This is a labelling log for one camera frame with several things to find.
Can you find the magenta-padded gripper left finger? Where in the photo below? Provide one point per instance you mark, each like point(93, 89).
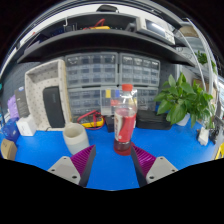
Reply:
point(71, 170)

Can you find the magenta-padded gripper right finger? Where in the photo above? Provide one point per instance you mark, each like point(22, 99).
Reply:
point(155, 170)

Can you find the clear bottle with red drink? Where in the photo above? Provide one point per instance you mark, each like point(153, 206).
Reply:
point(125, 126)

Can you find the white and grey mug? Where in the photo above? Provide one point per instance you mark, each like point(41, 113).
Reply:
point(76, 138)

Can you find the black zip case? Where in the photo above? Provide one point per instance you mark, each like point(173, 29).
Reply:
point(151, 120)

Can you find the yellow multimeter with red leads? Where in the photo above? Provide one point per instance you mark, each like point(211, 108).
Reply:
point(91, 122)

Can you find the white power adapter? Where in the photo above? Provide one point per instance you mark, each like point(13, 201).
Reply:
point(203, 136)

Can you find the black box with white label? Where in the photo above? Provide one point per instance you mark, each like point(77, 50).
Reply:
point(110, 123)

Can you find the white carton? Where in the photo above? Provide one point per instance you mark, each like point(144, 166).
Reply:
point(26, 126)

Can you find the black rounded case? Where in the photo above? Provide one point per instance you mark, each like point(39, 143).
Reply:
point(53, 106)

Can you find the brown cardboard box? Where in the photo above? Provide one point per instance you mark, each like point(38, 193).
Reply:
point(8, 150)

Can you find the grey small-parts drawer cabinet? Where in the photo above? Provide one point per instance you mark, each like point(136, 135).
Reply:
point(146, 98)
point(91, 70)
point(139, 70)
point(85, 100)

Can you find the blue carton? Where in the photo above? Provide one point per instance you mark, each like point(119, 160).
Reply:
point(10, 130)

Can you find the green potted plant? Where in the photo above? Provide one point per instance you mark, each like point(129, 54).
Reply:
point(180, 100)

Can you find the clear organizer box, coloured parts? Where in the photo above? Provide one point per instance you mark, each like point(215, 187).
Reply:
point(108, 98)

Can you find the purple plastic bag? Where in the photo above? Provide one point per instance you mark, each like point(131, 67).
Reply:
point(12, 106)

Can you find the white pegboard tray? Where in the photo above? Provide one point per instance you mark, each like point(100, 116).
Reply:
point(40, 75)

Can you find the dark grey shelf unit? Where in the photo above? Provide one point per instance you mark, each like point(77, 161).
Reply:
point(100, 41)

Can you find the white rack shelf unit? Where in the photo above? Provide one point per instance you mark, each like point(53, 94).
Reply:
point(189, 31)

